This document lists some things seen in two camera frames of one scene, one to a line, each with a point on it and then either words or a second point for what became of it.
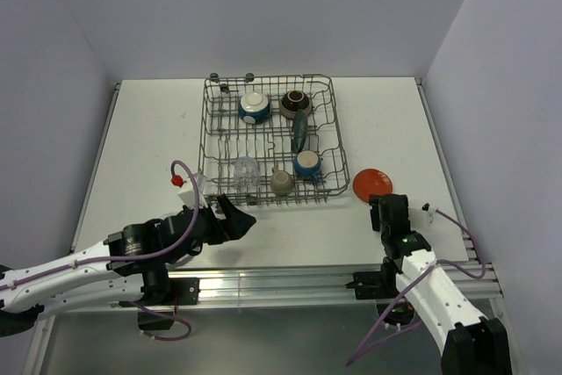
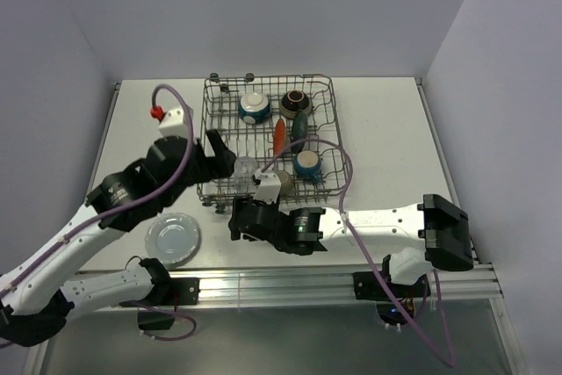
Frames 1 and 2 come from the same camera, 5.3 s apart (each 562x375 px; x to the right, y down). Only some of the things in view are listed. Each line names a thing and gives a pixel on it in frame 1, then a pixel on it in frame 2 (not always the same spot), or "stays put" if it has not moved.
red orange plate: [371, 182] -> [279, 137]
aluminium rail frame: [256, 285] stays put
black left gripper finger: [221, 241] -> [225, 172]
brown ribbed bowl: [293, 101] stays put
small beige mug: [281, 182] stays put
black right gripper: [374, 212] -> [239, 201]
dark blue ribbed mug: [307, 165] stays put
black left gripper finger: [238, 223] -> [221, 151]
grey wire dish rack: [271, 140] stays put
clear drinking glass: [246, 172] stays put
